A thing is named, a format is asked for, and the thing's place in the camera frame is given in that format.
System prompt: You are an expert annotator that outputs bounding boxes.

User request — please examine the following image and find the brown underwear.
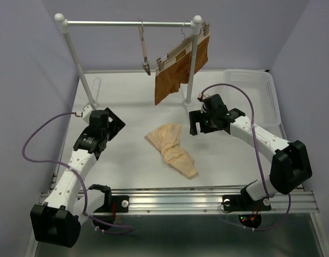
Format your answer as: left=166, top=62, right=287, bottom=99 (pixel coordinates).
left=154, top=33, right=211, bottom=107

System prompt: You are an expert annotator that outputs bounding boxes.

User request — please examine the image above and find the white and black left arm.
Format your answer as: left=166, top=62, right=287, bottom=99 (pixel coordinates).
left=30, top=108, right=125, bottom=248

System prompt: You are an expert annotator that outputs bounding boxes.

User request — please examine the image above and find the wooden clip hanger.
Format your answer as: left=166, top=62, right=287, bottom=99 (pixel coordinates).
left=138, top=19, right=151, bottom=76

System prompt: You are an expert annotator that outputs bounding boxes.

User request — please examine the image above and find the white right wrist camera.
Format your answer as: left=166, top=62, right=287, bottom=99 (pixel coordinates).
left=197, top=93, right=211, bottom=112

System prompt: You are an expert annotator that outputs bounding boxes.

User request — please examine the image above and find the white plastic basket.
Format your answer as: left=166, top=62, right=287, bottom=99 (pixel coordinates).
left=224, top=69, right=281, bottom=128

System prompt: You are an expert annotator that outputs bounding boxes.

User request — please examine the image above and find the beige underwear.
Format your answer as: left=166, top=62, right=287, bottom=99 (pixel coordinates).
left=145, top=123, right=197, bottom=179

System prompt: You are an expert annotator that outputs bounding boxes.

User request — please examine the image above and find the aluminium mounting rail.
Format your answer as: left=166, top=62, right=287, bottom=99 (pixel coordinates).
left=35, top=184, right=320, bottom=215

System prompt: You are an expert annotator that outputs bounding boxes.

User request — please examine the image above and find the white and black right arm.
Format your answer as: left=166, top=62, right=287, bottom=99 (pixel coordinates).
left=189, top=94, right=312, bottom=209

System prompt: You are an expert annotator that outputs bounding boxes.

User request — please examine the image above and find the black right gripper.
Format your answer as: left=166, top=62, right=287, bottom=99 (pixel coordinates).
left=188, top=109, right=217, bottom=135

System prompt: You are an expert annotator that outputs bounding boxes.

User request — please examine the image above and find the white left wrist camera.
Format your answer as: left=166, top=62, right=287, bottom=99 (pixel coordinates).
left=81, top=104, right=94, bottom=124

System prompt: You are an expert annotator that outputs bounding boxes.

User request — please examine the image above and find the white clothes rack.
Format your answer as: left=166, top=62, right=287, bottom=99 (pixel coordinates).
left=54, top=13, right=203, bottom=109

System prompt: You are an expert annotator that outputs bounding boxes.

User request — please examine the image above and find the wooden hanger with brown underwear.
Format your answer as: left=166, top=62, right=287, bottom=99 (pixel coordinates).
left=156, top=21, right=211, bottom=75

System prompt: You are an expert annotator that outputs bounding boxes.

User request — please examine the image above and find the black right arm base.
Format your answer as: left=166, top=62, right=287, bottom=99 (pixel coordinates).
left=219, top=194, right=272, bottom=230

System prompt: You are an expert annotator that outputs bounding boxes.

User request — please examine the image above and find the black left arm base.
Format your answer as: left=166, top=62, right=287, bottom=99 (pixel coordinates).
left=86, top=184, right=133, bottom=235

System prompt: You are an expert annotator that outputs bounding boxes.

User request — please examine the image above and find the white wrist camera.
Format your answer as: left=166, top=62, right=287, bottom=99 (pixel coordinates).
left=81, top=104, right=94, bottom=124
left=197, top=93, right=211, bottom=112

